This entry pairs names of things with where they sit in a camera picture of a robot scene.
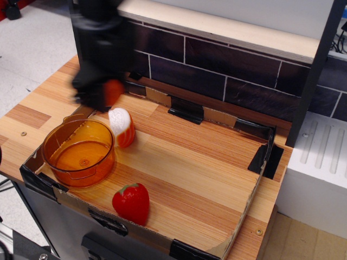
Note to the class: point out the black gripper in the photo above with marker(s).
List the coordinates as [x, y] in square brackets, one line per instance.
[89, 85]

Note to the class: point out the orange toy carrot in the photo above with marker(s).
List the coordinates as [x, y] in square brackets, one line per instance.
[113, 89]

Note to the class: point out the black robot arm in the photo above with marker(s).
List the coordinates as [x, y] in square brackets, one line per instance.
[105, 44]

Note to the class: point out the transparent orange plastic pot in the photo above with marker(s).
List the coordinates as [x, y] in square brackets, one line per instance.
[80, 151]

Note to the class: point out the cardboard fence with black tape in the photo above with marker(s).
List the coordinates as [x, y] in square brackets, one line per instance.
[212, 179]

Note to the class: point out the white and orange toy food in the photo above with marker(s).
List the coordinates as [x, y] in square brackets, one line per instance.
[122, 126]

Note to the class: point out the red toy strawberry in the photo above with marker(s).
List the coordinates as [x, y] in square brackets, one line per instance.
[132, 203]

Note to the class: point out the dark brick pattern backsplash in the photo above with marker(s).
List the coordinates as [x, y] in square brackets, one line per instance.
[250, 79]

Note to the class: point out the white ribbed drainboard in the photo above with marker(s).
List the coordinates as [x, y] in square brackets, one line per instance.
[313, 190]

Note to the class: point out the black post right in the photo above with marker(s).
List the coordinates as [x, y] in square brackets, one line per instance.
[324, 46]

